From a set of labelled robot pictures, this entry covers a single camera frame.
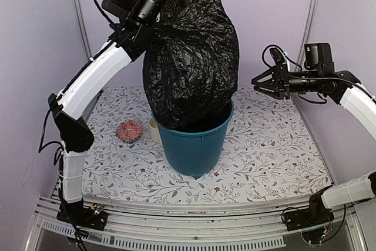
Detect cream ceramic mug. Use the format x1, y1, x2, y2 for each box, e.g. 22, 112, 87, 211
148, 117, 161, 143

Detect aluminium frame post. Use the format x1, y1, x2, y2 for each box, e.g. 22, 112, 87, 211
297, 0, 318, 66
72, 0, 92, 58

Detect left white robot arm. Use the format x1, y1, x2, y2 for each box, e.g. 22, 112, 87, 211
48, 0, 167, 224

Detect teal plastic trash bin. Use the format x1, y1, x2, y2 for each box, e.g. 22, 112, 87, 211
156, 100, 234, 179

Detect floral patterned table mat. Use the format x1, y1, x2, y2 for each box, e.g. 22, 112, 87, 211
82, 86, 331, 205

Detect right aluminium frame post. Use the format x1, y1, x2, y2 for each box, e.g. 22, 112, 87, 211
297, 0, 318, 66

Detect red patterned small bowl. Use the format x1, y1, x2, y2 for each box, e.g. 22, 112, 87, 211
116, 120, 143, 142

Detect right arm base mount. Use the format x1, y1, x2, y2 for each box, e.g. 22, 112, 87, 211
281, 190, 334, 231

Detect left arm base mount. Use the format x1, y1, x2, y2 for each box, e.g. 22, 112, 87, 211
56, 199, 108, 231

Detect black plastic trash bag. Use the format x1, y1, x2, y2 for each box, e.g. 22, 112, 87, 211
143, 0, 240, 129

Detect front aluminium rail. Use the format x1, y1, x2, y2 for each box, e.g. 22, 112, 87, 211
25, 195, 368, 251

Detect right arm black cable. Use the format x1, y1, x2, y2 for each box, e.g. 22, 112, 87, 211
261, 44, 338, 105

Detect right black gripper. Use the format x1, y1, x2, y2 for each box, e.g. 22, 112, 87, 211
253, 63, 323, 99

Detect left aluminium frame post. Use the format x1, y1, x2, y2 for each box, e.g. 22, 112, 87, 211
72, 0, 92, 58

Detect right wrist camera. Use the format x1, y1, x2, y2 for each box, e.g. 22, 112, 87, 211
269, 47, 290, 72

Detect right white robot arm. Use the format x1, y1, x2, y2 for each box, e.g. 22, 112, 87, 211
251, 43, 375, 225

